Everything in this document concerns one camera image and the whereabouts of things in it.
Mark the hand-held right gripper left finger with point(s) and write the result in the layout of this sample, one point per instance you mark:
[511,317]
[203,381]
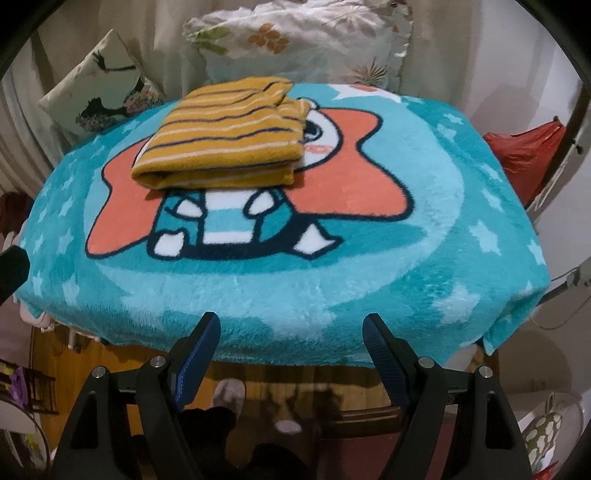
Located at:
[196,357]

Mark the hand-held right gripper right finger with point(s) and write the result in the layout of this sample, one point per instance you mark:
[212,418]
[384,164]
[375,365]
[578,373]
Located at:
[385,357]

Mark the yellow striped small shirt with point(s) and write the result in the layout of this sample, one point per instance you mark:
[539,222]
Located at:
[221,134]

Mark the white slipper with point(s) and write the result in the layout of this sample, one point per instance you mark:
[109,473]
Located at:
[288,425]
[231,397]

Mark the person's dark-trousered legs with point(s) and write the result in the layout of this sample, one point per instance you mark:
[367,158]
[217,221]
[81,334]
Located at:
[240,447]

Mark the dark wooden chair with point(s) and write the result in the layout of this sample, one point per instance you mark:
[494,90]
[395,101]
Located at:
[27,387]

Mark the teal star-print blanket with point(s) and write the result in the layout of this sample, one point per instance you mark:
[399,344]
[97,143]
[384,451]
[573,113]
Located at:
[369,230]

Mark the beige curtain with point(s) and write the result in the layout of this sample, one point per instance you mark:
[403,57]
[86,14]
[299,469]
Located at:
[41,115]

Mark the crane-print pillow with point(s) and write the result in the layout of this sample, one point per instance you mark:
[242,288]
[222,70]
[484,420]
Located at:
[101,87]

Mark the red cloth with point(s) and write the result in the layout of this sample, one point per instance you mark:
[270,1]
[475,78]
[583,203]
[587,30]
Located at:
[524,157]

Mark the dark curved stand pole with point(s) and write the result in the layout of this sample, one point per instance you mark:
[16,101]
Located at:
[561,143]

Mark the white floral pillow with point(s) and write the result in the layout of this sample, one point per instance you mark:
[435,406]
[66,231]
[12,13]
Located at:
[300,41]

